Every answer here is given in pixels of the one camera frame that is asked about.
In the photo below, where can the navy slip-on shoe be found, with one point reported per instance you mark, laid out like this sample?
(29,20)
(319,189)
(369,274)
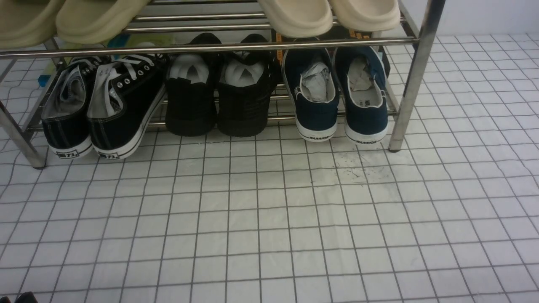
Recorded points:
(308,76)
(360,74)

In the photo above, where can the silver metal shoe rack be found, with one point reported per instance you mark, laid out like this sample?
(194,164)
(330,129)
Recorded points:
(421,39)

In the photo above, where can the right black knit shoe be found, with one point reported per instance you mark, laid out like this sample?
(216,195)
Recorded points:
(248,79)

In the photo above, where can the black knit shoe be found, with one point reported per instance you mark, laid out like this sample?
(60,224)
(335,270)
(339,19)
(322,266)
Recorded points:
(248,79)
(191,82)

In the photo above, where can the left black knit shoe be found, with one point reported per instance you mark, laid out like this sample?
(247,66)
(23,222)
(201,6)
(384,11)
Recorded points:
(191,82)

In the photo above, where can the right black canvas sneaker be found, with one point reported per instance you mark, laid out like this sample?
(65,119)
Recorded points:
(126,94)

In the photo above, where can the black canvas sneaker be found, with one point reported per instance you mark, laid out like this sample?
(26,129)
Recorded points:
(126,94)
(63,116)

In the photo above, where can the far-right cream slipper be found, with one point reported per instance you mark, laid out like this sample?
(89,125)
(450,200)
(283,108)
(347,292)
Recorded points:
(367,15)

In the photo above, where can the left black canvas sneaker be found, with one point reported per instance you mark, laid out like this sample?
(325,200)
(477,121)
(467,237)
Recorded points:
(63,116)

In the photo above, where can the far-left beige slipper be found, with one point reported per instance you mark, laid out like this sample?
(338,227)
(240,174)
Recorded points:
(27,23)

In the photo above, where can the dark object bottom left corner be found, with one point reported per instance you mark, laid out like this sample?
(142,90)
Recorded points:
(26,297)

